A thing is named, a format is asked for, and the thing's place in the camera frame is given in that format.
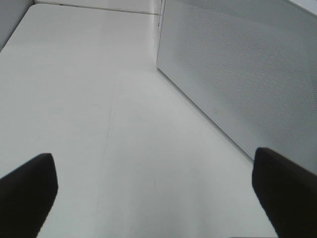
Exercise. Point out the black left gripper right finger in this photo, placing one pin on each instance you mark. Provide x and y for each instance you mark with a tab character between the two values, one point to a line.
287	193

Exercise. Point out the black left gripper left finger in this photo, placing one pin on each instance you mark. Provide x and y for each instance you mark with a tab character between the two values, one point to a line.
27	195

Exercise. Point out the white microwave door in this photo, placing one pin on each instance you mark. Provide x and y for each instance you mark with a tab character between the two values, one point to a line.
251	67

